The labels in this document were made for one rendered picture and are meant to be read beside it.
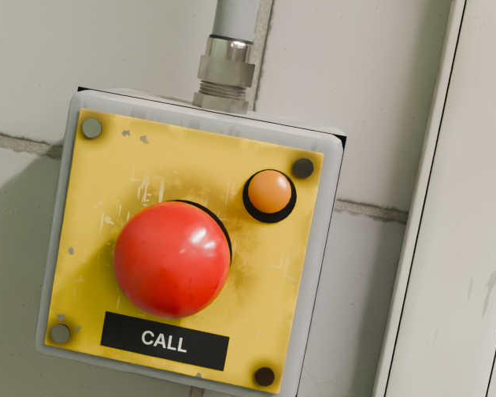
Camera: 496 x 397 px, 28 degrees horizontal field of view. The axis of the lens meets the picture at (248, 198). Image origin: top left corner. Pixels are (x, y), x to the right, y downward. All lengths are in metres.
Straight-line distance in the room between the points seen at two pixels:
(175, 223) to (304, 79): 0.11
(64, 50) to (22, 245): 0.09
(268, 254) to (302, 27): 0.11
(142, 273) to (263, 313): 0.05
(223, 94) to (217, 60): 0.01
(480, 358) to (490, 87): 0.11
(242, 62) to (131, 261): 0.09
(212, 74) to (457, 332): 0.14
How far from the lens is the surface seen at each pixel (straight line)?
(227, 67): 0.37
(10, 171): 0.44
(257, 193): 0.34
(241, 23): 0.37
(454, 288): 0.41
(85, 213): 0.36
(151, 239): 0.33
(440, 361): 0.41
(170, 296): 0.33
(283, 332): 0.35
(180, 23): 0.42
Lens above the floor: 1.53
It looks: 8 degrees down
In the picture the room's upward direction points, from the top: 10 degrees clockwise
